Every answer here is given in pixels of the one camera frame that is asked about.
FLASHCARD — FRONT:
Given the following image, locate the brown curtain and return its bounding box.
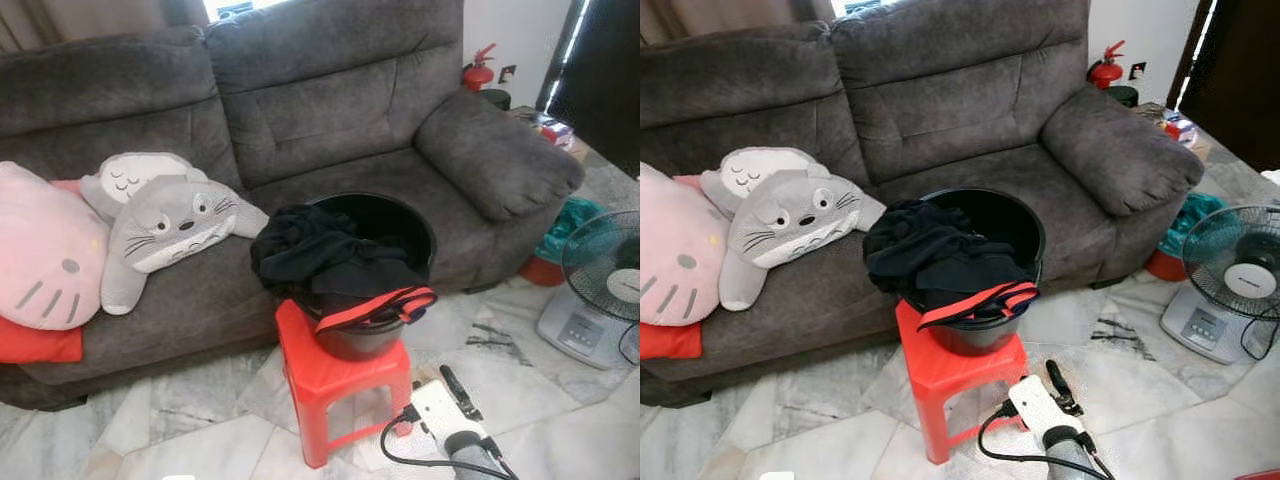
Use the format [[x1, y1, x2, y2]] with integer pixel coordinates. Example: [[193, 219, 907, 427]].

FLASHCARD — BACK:
[[0, 0, 211, 51], [640, 0, 831, 46]]

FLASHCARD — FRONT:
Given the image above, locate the red plastic stool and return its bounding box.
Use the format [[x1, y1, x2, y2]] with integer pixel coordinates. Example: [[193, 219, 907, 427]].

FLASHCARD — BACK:
[[275, 298, 416, 469], [895, 298, 1031, 466]]

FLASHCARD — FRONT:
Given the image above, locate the red cushion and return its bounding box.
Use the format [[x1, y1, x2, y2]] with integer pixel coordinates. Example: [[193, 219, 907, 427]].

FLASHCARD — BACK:
[[0, 178, 86, 364], [640, 175, 706, 361]]

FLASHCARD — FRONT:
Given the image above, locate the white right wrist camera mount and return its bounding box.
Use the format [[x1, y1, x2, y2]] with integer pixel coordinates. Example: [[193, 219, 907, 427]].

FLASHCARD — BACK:
[[410, 378, 488, 451], [1005, 373, 1086, 446]]

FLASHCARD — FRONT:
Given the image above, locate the dark wooden door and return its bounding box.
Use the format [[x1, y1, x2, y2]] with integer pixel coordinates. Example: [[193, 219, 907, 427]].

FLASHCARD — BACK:
[[1170, 0, 1280, 171], [548, 0, 641, 166]]

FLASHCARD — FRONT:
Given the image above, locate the pink cat face pillow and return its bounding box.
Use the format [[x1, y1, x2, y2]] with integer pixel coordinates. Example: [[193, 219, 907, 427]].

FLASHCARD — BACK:
[[0, 162, 111, 331], [640, 163, 736, 328]]

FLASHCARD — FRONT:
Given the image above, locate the dark grey sofa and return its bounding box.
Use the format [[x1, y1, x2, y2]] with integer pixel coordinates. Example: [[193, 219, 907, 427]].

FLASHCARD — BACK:
[[640, 0, 1206, 406], [0, 0, 586, 411]]

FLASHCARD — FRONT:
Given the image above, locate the grey Totoro plush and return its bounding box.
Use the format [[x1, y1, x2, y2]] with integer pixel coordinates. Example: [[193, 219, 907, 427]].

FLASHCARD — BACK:
[[718, 170, 888, 311], [100, 175, 271, 316]]

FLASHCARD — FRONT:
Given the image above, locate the black clothes pile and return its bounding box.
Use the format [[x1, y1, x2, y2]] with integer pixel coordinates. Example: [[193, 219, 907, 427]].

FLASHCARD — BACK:
[[250, 203, 431, 301], [863, 198, 1036, 313]]

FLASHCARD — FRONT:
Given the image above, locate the black plastic bucket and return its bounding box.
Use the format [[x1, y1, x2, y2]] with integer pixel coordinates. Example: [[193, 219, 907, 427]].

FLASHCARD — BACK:
[[300, 192, 438, 361], [905, 187, 1048, 358]]

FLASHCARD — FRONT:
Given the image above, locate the grey standing fan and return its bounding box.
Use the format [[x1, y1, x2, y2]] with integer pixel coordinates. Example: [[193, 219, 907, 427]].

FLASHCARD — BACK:
[[1160, 205, 1280, 366], [537, 210, 641, 371]]

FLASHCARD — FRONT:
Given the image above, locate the red fire extinguisher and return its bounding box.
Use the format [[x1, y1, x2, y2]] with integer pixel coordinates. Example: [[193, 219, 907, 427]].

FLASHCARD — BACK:
[[462, 43, 498, 93], [1087, 40, 1126, 91]]

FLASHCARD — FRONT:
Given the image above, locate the red plastic basin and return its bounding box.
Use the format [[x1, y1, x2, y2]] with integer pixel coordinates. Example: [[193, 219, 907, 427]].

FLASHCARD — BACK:
[[1145, 248, 1191, 283], [520, 255, 566, 288]]

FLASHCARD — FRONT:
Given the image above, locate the green plastic bag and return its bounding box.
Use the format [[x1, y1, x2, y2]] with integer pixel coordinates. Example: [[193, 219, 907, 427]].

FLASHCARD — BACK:
[[535, 197, 606, 286], [1160, 192, 1226, 263]]

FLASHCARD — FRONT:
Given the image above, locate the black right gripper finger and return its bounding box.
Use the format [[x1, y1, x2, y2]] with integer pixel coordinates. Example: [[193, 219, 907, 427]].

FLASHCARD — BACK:
[[440, 365, 471, 409], [1045, 358, 1076, 404]]

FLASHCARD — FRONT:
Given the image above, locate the red black striped garment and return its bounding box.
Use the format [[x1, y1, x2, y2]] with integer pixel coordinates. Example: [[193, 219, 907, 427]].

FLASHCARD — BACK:
[[917, 281, 1041, 331], [315, 285, 438, 334]]

